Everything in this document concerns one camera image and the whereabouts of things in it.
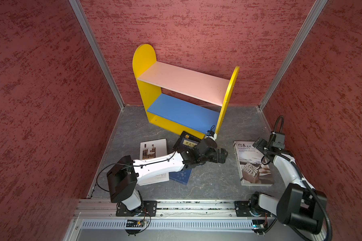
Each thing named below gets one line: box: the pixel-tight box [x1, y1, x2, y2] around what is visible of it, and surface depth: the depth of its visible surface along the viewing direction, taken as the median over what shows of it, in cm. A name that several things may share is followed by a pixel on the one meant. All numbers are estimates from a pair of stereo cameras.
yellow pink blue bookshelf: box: [132, 43, 240, 141], surface depth 82 cm
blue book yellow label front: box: [168, 168, 193, 186], surface depth 85 cm
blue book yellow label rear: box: [172, 131, 202, 152], surface depth 99 cm
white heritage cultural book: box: [233, 140, 275, 187], surface depth 87 cm
